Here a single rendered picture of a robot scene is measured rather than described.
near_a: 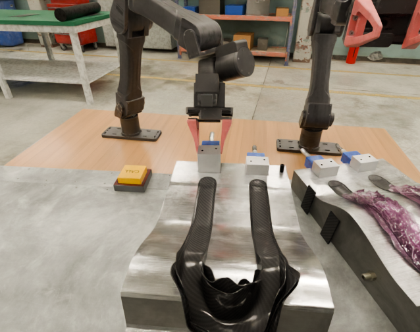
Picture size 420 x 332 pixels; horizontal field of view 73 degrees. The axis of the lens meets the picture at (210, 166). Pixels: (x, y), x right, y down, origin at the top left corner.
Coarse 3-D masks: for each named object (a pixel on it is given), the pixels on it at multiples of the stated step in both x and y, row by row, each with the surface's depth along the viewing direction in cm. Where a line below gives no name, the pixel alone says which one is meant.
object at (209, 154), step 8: (208, 144) 66; (216, 144) 66; (200, 152) 62; (208, 152) 61; (216, 152) 61; (200, 160) 62; (208, 160) 62; (216, 160) 62; (200, 168) 63; (208, 168) 63; (216, 168) 63
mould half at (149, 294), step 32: (192, 192) 58; (224, 192) 58; (288, 192) 58; (160, 224) 51; (224, 224) 51; (288, 224) 51; (160, 256) 39; (224, 256) 40; (288, 256) 40; (128, 288) 35; (160, 288) 35; (320, 288) 35; (128, 320) 37; (160, 320) 37; (288, 320) 35; (320, 320) 34
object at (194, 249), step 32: (256, 192) 59; (192, 224) 51; (256, 224) 52; (192, 256) 41; (256, 256) 39; (192, 288) 40; (224, 288) 34; (256, 288) 37; (288, 288) 34; (192, 320) 38; (224, 320) 38; (256, 320) 38
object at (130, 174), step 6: (126, 168) 75; (132, 168) 75; (138, 168) 75; (144, 168) 75; (120, 174) 73; (126, 174) 73; (132, 174) 73; (138, 174) 73; (144, 174) 75; (120, 180) 72; (126, 180) 72; (132, 180) 72; (138, 180) 71
